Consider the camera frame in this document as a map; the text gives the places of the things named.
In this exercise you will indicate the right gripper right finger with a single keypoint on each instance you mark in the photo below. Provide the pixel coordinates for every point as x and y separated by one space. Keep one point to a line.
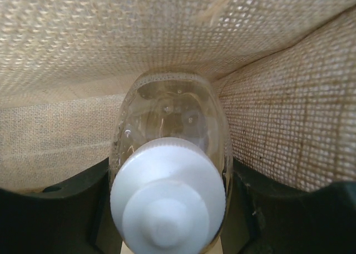
268 217

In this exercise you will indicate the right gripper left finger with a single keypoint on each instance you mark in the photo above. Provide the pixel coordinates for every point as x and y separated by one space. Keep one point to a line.
72 216

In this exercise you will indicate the clear bottle white cap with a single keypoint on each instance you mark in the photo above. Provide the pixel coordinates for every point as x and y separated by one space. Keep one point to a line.
170 164

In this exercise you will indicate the brown canvas tote bag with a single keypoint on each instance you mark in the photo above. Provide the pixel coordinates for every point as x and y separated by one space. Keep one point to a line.
284 71

